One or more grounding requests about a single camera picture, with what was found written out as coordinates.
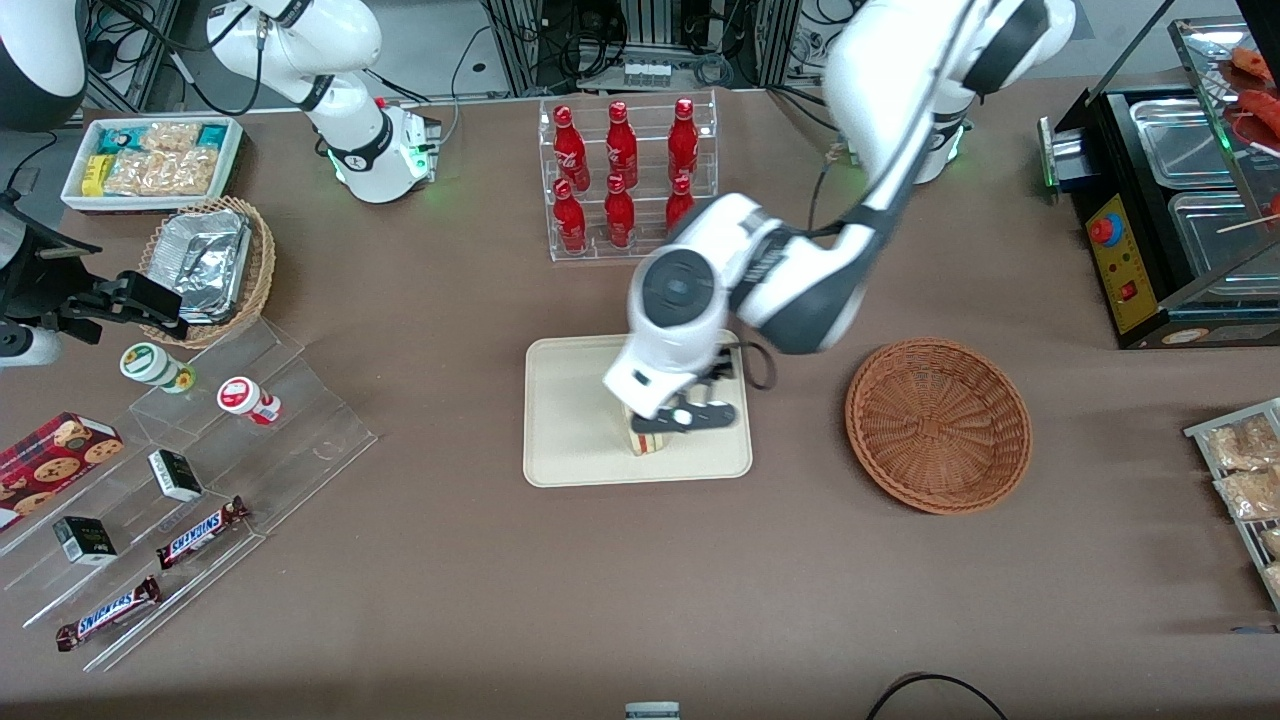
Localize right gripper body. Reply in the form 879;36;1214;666
0;195;106;371

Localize triangular sandwich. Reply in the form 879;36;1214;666
625;405;693;457

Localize cream plastic tray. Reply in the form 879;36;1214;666
523;329;754;489

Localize light wicker basket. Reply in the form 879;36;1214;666
138;195;277;349

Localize brown wicker basket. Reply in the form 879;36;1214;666
845;337;1033;516

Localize tray of packaged snacks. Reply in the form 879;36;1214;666
1185;398;1280;611

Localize green lid yogurt cup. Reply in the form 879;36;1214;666
120;342;196;394

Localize silver foil packets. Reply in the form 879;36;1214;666
155;208;253;326

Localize white snack bin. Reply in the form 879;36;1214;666
60;115;244;216

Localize red lid yogurt cup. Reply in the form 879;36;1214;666
217;376;282;426

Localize clear rice cracker pack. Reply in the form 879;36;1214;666
140;122;201;154
105;150;219;197

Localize clear acrylic bottle rack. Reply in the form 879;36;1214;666
538;90;719;263

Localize red tartan cookie box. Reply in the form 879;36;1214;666
0;412;125;531

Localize small black carton box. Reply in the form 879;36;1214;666
148;450;204;503
52;517;118;566

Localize red cola bottle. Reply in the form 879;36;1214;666
604;174;636;249
553;105;591;193
668;97;699;181
665;175;697;233
553;178;588;256
605;100;639;189

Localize clear acrylic stepped shelf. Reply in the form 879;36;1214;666
0;315;379;673

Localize Snickers chocolate bar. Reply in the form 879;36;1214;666
157;497;251;571
55;577;161;653

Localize black food warmer cabinet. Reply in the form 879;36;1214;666
1038;15;1280;351

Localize clear nut snack pack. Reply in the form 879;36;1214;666
1215;468;1280;521
1203;415;1280;471

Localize stainless steel pan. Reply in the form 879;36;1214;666
1168;190;1280;301
1130;97;1247;191

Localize red sausage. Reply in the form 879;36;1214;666
1228;45;1280;87
1238;88;1280;141

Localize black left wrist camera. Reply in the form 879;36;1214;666
695;348;743;389

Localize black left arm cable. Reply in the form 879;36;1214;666
736;340;778;393

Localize black floor cable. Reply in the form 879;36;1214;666
865;672;1011;720

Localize aluminium equipment frame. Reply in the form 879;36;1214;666
480;0;801;96

